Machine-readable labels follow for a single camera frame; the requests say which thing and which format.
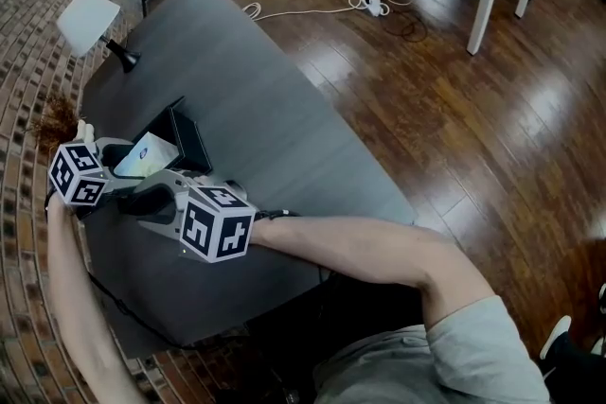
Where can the brown dried plant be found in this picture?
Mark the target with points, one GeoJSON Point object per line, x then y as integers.
{"type": "Point", "coordinates": [54, 123]}

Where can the black shoe with white sole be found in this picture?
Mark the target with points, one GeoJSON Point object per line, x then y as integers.
{"type": "Point", "coordinates": [556, 336]}
{"type": "Point", "coordinates": [603, 298]}

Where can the white box with blue logo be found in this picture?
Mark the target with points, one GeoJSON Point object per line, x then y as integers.
{"type": "Point", "coordinates": [151, 153]}

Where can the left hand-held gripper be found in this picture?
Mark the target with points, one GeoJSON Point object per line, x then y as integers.
{"type": "Point", "coordinates": [76, 175]}

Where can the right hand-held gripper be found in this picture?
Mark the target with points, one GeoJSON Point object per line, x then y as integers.
{"type": "Point", "coordinates": [213, 222]}

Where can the person's grey shirt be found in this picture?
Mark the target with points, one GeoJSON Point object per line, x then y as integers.
{"type": "Point", "coordinates": [426, 369]}

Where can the person's left forearm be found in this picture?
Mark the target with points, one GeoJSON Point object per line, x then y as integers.
{"type": "Point", "coordinates": [80, 307]}

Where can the black box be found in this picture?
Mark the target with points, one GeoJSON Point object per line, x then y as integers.
{"type": "Point", "coordinates": [189, 142]}

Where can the person's right forearm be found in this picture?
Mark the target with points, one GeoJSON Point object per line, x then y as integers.
{"type": "Point", "coordinates": [350, 251]}

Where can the person's black trousers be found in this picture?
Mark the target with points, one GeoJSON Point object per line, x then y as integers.
{"type": "Point", "coordinates": [293, 345]}

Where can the cream vase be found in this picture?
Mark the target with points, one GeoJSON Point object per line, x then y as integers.
{"type": "Point", "coordinates": [86, 131]}

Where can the white shade table lamp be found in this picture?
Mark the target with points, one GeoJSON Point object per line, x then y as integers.
{"type": "Point", "coordinates": [87, 19]}

